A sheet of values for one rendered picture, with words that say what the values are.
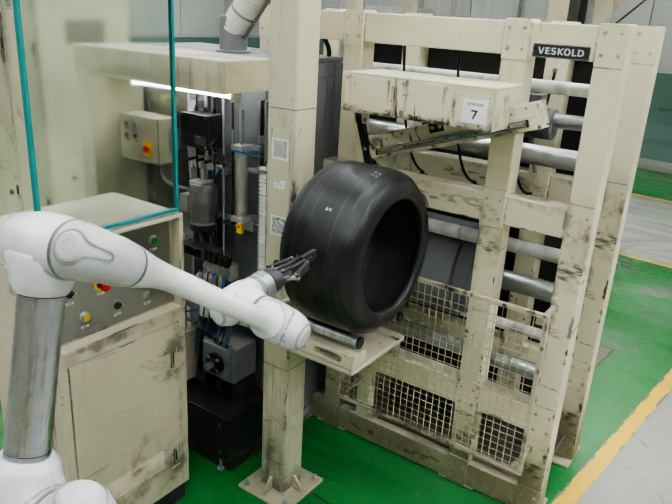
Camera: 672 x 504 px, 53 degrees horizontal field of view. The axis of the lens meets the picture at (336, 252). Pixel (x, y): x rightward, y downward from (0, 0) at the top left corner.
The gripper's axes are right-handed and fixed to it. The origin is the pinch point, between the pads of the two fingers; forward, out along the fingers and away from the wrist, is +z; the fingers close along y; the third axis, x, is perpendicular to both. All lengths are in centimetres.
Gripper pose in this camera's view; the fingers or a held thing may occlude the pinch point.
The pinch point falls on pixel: (308, 257)
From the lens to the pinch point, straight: 212.4
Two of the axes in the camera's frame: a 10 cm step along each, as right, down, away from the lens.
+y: -8.1, -2.4, 5.3
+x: 0.3, 9.0, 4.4
